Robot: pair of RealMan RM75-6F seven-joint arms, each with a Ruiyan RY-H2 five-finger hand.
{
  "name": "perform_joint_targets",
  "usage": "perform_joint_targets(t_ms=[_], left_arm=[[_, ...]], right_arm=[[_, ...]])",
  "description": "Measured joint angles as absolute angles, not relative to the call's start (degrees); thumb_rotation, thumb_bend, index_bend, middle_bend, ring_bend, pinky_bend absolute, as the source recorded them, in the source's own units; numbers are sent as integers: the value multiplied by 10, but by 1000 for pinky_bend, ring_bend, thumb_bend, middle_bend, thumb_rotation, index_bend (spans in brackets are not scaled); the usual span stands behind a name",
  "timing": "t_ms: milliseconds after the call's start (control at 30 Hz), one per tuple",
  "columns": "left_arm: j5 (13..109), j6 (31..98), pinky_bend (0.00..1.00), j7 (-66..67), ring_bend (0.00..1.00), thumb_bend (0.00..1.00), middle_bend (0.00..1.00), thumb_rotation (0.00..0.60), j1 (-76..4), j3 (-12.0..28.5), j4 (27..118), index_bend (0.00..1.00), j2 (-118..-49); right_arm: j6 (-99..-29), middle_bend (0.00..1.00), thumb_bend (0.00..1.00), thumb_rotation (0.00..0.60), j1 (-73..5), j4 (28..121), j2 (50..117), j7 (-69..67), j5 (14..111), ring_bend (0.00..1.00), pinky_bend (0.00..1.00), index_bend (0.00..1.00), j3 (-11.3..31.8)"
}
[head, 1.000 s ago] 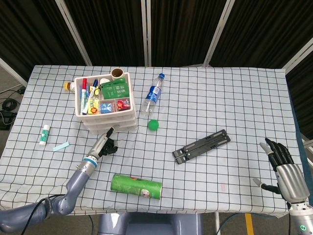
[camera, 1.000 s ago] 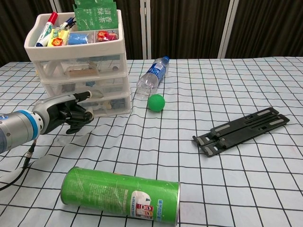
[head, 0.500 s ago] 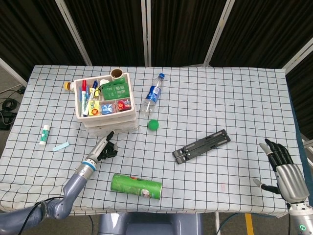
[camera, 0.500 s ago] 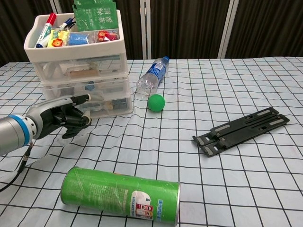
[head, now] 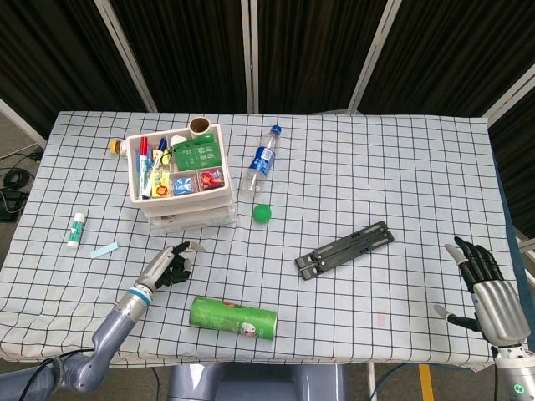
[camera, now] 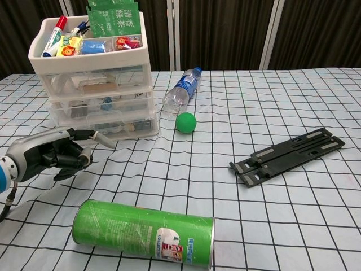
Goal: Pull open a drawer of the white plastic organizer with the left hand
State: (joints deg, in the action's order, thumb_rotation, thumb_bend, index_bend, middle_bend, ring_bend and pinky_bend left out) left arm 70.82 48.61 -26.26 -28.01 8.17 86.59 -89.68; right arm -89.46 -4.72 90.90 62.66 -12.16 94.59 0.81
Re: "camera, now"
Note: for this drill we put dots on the red lion candy packet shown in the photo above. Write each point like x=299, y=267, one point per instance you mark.
x=128, y=43

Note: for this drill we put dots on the white grid tablecloth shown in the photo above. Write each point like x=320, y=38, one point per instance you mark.
x=197, y=183

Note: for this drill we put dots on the yellow lion candy packet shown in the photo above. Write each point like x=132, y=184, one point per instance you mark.
x=69, y=50

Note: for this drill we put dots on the dark folding screen partition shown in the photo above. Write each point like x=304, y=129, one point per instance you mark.
x=225, y=28

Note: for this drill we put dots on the red cap whiteboard marker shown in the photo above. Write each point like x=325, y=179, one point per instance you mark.
x=55, y=35

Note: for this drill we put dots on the green tea packet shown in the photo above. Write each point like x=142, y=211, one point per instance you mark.
x=107, y=3
x=115, y=24

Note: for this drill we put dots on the green chip can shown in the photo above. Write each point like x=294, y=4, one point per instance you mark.
x=127, y=228

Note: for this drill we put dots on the green foam ball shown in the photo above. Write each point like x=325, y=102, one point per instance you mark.
x=186, y=122

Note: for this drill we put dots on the black folding laptop stand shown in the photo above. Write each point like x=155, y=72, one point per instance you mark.
x=282, y=161

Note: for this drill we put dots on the blue cap whiteboard marker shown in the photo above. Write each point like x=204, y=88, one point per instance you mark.
x=79, y=27

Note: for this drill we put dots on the brown cardboard piece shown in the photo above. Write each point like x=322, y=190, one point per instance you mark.
x=100, y=87

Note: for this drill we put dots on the clear water bottle blue label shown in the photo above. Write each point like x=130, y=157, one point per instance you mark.
x=184, y=84

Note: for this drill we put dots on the blue wrapped packet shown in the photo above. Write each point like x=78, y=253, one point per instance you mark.
x=93, y=46

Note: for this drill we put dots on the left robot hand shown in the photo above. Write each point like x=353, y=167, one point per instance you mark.
x=34, y=146

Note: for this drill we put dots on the white plastic drawer organizer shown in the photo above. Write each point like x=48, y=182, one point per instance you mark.
x=84, y=60

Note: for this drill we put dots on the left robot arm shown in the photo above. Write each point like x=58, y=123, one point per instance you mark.
x=5, y=175

